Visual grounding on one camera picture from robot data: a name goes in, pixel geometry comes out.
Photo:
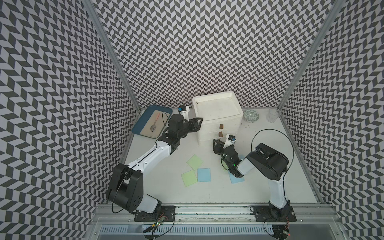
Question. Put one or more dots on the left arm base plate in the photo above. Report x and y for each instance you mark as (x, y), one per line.
(168, 212)

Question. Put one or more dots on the white drawer cabinet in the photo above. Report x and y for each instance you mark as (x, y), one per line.
(216, 109)

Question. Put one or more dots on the green sticky note lower left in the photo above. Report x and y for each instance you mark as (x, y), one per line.
(189, 178)

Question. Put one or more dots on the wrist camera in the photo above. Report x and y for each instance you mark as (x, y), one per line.
(184, 111)
(230, 139)

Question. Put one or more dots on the green patterned small dish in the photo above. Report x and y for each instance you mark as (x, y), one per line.
(251, 116)

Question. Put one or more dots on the clear glass cup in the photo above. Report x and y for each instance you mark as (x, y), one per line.
(273, 115)

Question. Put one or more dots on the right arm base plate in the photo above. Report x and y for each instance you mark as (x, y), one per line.
(273, 214)

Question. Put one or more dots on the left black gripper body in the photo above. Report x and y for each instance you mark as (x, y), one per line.
(186, 128)

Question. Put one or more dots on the aluminium front rail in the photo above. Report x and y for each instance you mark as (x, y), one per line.
(224, 213)

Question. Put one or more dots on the blue tray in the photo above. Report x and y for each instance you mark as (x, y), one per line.
(145, 116)

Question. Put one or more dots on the pink handled spoon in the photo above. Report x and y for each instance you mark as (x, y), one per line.
(153, 126)

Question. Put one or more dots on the beige tray liner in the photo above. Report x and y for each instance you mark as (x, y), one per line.
(160, 125)

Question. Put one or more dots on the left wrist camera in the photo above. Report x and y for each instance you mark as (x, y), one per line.
(184, 111)

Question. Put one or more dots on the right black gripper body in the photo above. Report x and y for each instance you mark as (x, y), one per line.
(221, 152)

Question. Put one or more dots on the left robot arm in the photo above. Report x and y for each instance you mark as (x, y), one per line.
(126, 188)

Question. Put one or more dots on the green sticky note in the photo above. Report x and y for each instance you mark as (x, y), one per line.
(189, 178)
(194, 162)

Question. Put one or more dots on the blue sticky note left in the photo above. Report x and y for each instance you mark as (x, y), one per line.
(204, 175)

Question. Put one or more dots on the blue sticky note lower right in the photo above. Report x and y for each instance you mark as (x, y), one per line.
(235, 180)

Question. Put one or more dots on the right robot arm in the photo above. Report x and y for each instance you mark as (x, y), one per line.
(269, 162)

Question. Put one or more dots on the green sticky note upper left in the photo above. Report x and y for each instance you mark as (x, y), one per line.
(194, 162)

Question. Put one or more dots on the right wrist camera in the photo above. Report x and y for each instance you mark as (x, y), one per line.
(230, 139)

